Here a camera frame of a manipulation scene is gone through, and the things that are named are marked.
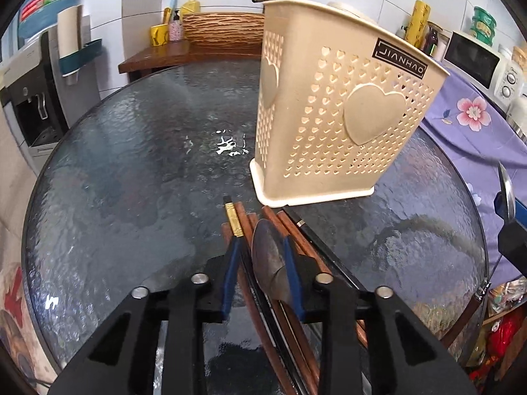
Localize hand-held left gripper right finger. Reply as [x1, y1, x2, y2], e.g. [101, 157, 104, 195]
[282, 234, 474, 395]

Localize blue water bottle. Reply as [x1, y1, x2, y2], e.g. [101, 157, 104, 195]
[16, 0, 82, 42]

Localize white paper cup dispenser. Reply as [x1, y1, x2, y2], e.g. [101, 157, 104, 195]
[56, 4, 84, 59]

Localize purple floral cloth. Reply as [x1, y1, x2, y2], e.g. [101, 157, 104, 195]
[419, 65, 527, 291]

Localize water dispenser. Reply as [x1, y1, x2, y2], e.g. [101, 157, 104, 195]
[0, 29, 71, 160]

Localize black chopstick with silver band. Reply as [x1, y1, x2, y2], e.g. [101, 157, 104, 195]
[283, 206, 361, 291]

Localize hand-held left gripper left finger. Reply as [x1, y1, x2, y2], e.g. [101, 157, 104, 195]
[47, 236, 243, 395]

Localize stack of green containers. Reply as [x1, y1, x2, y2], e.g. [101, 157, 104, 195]
[469, 6, 498, 47]

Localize beige perforated utensil holder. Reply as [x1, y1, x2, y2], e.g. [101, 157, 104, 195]
[250, 0, 451, 207]

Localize yellow cup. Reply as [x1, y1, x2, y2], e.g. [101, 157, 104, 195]
[149, 23, 171, 48]

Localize white microwave oven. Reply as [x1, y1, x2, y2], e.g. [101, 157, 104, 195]
[442, 30, 513, 90]

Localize yellow roll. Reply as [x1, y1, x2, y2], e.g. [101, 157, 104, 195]
[405, 0, 431, 49]

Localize teal wall holder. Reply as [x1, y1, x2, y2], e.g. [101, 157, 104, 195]
[58, 38, 103, 86]

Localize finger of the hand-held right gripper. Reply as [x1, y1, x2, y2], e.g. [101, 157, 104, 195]
[493, 191, 527, 280]

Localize metal spoon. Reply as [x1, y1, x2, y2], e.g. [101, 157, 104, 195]
[252, 219, 298, 310]
[497, 161, 517, 220]

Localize pink patterned bottle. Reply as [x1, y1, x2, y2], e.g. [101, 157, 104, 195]
[168, 10, 184, 42]

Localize wooden side table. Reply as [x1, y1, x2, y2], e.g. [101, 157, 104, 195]
[118, 40, 265, 84]

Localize bundle of wooden chopsticks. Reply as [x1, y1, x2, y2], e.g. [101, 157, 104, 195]
[223, 196, 314, 395]

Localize white kitchen appliance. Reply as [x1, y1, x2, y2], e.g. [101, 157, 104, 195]
[492, 46, 527, 105]

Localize dark glass bottle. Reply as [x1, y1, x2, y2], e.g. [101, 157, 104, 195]
[424, 28, 439, 57]

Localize bamboo basin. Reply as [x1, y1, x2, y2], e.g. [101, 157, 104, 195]
[181, 12, 266, 47]

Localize red bags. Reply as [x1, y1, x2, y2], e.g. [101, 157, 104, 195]
[469, 306, 527, 384]

